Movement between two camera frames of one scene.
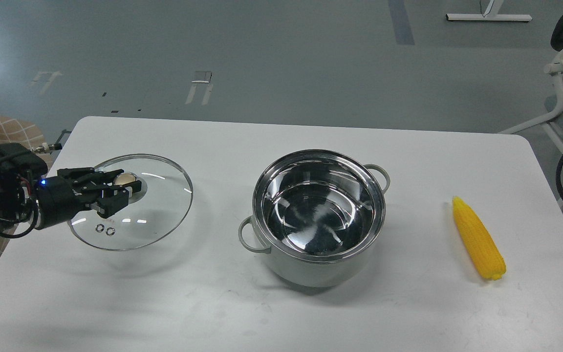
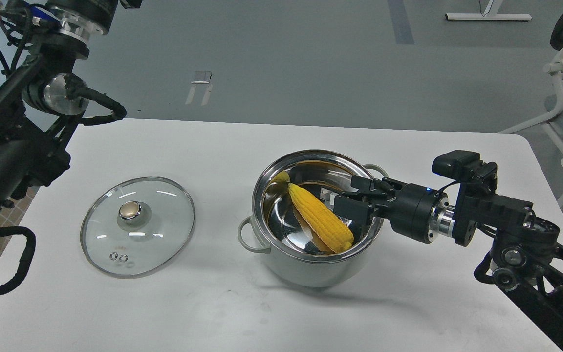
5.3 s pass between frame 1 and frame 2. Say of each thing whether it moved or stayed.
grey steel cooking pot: stayed
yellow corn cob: moved
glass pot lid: moved
